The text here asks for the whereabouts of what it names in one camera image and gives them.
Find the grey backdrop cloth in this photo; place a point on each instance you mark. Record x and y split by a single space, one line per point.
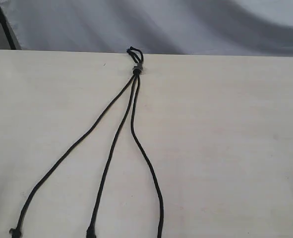
199 27

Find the black stand pole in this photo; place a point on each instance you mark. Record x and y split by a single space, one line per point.
6 30

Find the clear tape piece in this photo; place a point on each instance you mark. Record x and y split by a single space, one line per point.
137 69

